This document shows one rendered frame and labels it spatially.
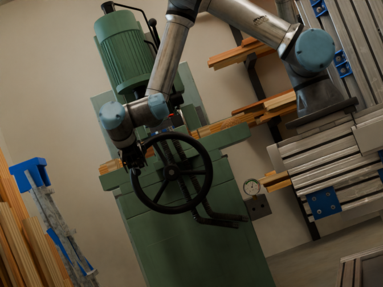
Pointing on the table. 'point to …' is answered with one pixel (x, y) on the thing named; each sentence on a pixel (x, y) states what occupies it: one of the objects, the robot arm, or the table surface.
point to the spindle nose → (139, 91)
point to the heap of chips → (230, 123)
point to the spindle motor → (123, 50)
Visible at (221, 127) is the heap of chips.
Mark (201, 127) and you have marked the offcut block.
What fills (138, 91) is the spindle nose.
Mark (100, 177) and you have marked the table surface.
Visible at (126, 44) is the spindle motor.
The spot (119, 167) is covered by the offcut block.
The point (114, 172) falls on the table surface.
